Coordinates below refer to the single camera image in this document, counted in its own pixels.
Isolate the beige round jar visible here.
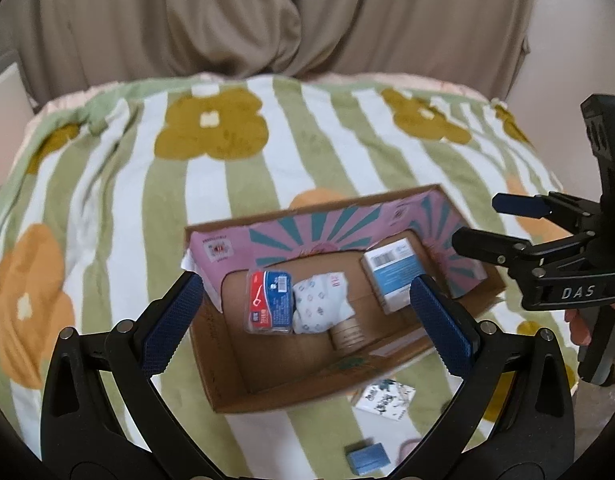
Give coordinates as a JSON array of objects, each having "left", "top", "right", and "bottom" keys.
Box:
[{"left": 329, "top": 316, "right": 366, "bottom": 354}]

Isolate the pink teal cardboard box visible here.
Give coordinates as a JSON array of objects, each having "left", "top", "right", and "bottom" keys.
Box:
[{"left": 182, "top": 184, "right": 504, "bottom": 414}]

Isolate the beige curtain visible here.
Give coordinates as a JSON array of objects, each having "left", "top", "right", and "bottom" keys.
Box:
[{"left": 0, "top": 0, "right": 534, "bottom": 101}]

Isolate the white patterned sock bundle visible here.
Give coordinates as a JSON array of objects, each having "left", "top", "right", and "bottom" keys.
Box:
[{"left": 292, "top": 272, "right": 355, "bottom": 334}]

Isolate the red blue dental floss box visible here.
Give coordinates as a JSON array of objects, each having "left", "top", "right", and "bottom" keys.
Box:
[{"left": 245, "top": 269, "right": 294, "bottom": 334}]

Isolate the white blue barcode box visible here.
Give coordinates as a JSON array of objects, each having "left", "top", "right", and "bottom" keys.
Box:
[{"left": 362, "top": 238, "right": 426, "bottom": 314}]

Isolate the white floral tissue pack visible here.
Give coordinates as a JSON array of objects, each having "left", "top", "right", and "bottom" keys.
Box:
[{"left": 352, "top": 378, "right": 416, "bottom": 420}]

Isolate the small blue box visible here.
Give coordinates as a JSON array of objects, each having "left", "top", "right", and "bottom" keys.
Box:
[{"left": 345, "top": 443, "right": 391, "bottom": 476}]

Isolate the pink folded towel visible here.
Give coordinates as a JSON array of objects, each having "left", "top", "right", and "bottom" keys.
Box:
[{"left": 397, "top": 439, "right": 420, "bottom": 464}]

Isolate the person's right hand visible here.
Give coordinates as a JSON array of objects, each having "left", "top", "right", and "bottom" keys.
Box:
[{"left": 565, "top": 308, "right": 592, "bottom": 347}]

